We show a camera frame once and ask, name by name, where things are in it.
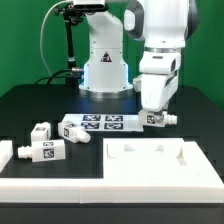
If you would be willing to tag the white U-shaped fence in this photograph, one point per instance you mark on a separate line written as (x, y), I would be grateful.
(43, 190)

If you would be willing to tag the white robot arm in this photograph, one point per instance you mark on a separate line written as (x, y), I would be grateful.
(163, 26)

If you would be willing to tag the white square tabletop part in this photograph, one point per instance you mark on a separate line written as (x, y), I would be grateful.
(158, 161)

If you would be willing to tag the white paper marker sheet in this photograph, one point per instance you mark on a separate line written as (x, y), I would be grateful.
(106, 122)

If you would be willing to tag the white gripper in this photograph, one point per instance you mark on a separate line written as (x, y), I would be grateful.
(158, 81)

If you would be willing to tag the black camera stand pole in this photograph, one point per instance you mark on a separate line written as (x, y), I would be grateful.
(72, 18)

